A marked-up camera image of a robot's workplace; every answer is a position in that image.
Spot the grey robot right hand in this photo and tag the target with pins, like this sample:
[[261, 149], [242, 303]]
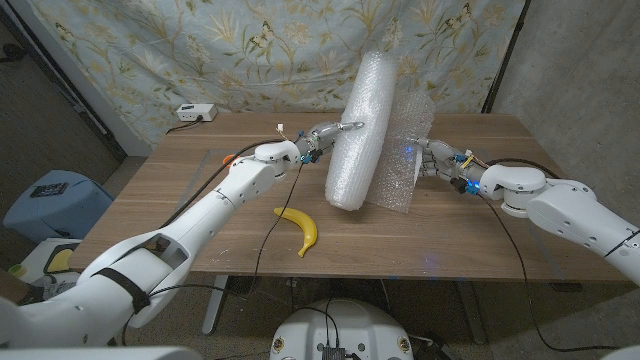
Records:
[[445, 157]]

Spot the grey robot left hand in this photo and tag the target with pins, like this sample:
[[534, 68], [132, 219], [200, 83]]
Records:
[[320, 137]]

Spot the clear bubble wrap roll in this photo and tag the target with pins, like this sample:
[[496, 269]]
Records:
[[360, 150]]

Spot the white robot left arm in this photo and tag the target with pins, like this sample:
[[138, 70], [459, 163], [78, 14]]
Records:
[[200, 220]]

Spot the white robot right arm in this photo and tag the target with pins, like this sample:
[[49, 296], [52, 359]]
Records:
[[570, 210]]

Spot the yellow toy banana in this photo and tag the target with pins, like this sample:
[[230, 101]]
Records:
[[306, 225]]

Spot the small orange cup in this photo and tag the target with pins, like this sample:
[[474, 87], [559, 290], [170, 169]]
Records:
[[227, 159]]

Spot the white power strip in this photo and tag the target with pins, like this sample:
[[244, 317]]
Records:
[[196, 112]]

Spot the black backdrop stand pole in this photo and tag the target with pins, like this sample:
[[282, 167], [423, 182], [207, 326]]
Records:
[[506, 55]]

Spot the floral print backdrop cloth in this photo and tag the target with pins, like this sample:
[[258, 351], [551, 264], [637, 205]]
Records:
[[225, 55]]

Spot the grey metal table leg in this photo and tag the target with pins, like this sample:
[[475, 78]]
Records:
[[472, 312], [215, 310]]

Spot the white robot torso base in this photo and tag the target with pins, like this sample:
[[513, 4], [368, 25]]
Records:
[[345, 325]]

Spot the blue plastic container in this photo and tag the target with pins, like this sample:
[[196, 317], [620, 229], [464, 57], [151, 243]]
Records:
[[60, 210]]

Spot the white box with yellow patch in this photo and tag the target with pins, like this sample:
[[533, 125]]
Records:
[[37, 255]]

